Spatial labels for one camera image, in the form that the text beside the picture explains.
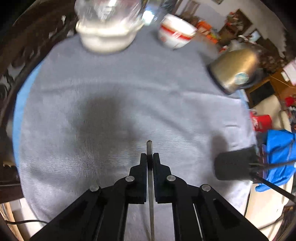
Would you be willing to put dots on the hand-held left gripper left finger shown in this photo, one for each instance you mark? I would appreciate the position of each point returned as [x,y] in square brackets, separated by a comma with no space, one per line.
[143,176]

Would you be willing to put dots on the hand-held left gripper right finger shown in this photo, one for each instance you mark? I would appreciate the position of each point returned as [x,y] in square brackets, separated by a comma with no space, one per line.
[157,178]

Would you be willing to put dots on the grey metal chopstick holder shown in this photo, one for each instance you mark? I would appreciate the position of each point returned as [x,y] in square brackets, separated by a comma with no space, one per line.
[233,164]

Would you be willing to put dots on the grey table cloth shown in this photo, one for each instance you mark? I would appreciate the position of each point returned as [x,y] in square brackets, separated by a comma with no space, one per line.
[92,81]

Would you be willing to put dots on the red plastic chair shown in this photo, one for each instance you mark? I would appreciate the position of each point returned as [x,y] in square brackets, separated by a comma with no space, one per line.
[261,122]

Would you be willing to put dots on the bright blue cloth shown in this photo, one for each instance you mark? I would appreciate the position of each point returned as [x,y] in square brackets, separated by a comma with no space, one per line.
[279,148]

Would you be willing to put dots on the beige sofa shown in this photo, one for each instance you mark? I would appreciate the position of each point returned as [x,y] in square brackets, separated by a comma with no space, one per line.
[268,106]

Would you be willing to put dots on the gold electric kettle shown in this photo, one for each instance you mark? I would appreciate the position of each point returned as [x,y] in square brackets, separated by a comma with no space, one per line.
[235,67]

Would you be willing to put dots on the white ceramic basin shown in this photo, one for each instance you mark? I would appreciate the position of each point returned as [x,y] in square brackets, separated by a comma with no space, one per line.
[106,39]

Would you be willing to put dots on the blue table underlay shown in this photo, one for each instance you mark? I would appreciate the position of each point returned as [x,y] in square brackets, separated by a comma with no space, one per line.
[20,104]

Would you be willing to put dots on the clear plastic bag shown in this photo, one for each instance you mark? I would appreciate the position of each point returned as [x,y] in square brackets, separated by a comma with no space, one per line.
[106,11]

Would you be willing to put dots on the dark carved wooden sideboard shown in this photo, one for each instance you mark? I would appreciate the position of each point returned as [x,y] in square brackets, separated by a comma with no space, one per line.
[13,46]

